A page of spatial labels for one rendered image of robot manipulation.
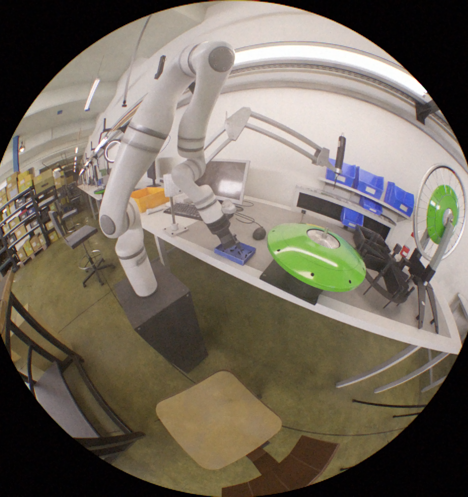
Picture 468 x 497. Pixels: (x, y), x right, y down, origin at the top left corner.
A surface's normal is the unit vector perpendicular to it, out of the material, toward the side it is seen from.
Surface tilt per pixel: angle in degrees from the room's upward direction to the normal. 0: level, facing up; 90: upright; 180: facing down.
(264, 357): 0
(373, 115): 90
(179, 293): 0
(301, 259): 23
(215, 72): 121
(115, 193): 91
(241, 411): 0
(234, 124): 90
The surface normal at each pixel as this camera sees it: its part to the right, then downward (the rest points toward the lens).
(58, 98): 0.84, 0.34
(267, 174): -0.53, 0.45
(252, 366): 0.06, -0.83
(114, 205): 0.14, 0.57
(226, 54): 0.74, 0.64
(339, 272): 0.00, -0.55
